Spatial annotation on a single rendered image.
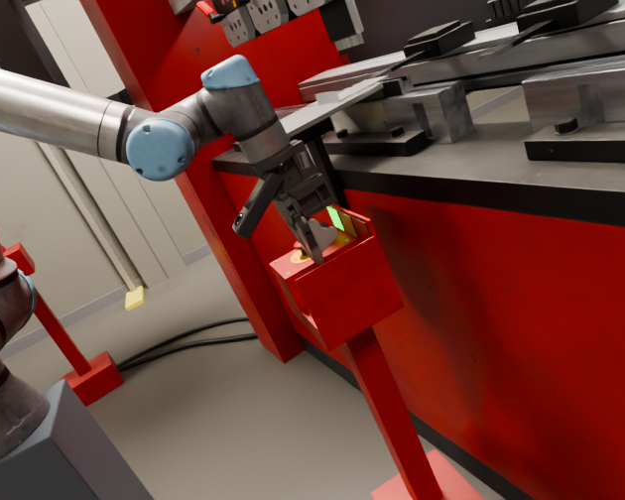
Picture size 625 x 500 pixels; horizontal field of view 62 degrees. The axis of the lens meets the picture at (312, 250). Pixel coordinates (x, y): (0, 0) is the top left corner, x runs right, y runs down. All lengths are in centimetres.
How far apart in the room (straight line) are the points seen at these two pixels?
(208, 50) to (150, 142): 128
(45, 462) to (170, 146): 53
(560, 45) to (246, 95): 60
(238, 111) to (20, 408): 57
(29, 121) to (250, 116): 29
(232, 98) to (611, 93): 50
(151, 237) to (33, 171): 83
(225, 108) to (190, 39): 114
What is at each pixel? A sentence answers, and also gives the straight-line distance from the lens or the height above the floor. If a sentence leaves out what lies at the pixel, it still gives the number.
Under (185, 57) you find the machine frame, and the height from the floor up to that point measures 121.
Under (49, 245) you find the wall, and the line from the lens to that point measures 383.
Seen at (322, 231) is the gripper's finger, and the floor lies 85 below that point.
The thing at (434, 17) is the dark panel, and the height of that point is 103.
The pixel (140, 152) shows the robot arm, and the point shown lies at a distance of 67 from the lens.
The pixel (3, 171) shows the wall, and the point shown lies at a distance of 378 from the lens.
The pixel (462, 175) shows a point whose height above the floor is 87.
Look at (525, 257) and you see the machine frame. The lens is 80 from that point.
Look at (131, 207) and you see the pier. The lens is 365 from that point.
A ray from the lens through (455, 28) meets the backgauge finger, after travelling 128.
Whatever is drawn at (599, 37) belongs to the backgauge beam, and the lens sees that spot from 106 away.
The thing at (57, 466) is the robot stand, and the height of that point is 72.
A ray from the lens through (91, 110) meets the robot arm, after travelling 71.
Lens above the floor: 116
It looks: 22 degrees down
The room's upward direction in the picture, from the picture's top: 24 degrees counter-clockwise
